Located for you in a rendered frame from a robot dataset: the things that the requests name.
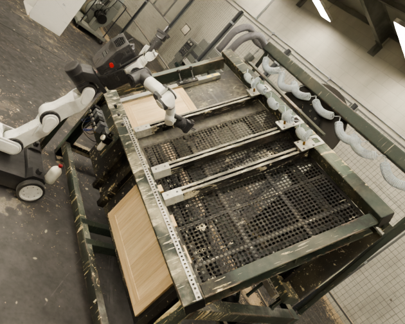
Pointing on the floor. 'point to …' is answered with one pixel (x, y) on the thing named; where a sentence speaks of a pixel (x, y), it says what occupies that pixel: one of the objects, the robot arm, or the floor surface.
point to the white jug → (53, 174)
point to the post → (51, 135)
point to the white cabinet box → (53, 13)
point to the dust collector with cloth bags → (98, 15)
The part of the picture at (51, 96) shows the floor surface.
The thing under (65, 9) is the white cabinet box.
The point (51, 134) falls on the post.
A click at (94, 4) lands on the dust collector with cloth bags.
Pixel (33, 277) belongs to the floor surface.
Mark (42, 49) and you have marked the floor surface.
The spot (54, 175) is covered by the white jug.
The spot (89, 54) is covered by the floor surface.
